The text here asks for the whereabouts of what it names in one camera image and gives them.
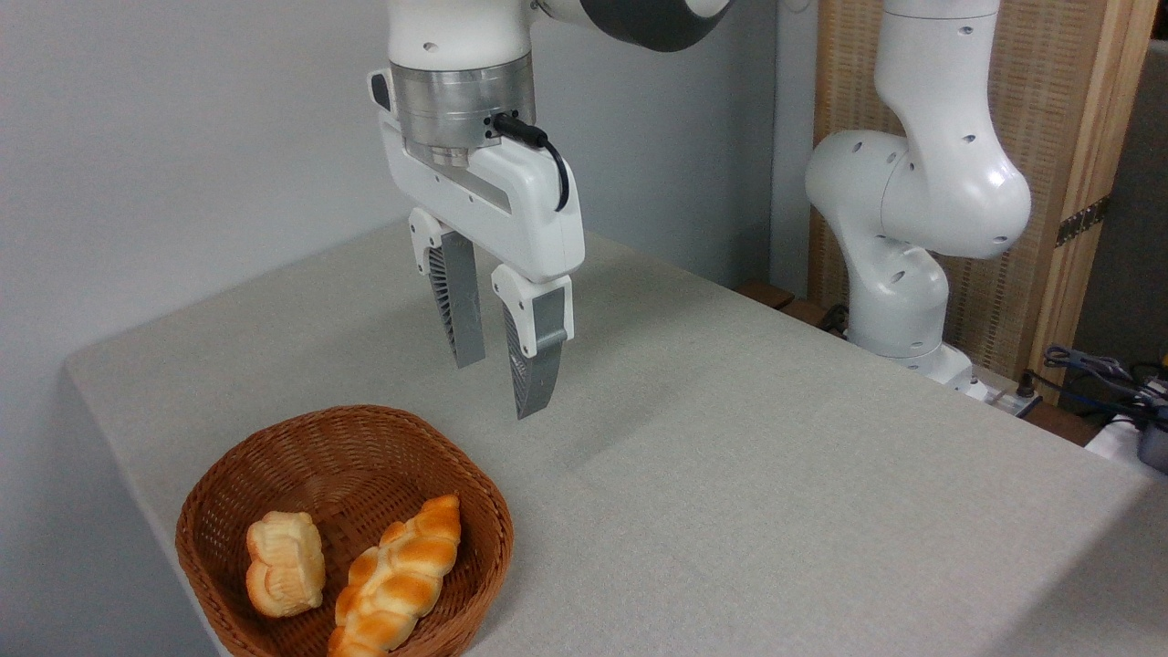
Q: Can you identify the golden braided bread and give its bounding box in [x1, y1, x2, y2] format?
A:
[327, 494, 463, 657]

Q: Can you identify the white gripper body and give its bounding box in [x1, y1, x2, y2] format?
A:
[368, 68, 586, 284]

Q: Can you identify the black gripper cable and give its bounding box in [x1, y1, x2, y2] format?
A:
[493, 114, 570, 213]

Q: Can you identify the wooden rattan screen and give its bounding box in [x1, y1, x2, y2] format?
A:
[808, 0, 1160, 407]

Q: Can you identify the white box with grey device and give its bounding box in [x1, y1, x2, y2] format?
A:
[1084, 411, 1168, 485]

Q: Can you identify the grey tablecloth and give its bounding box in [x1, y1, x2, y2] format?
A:
[64, 219, 1168, 657]

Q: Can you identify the metal screen hinge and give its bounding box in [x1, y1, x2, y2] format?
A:
[1056, 194, 1112, 247]

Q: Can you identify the black cable bundle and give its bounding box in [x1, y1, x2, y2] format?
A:
[1043, 344, 1168, 430]

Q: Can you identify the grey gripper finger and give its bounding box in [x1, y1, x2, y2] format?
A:
[408, 208, 487, 370]
[491, 265, 574, 421]

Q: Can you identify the brown wicker basket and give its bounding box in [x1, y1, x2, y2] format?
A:
[175, 404, 515, 657]

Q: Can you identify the pale round bread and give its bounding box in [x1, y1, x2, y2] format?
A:
[245, 511, 326, 619]

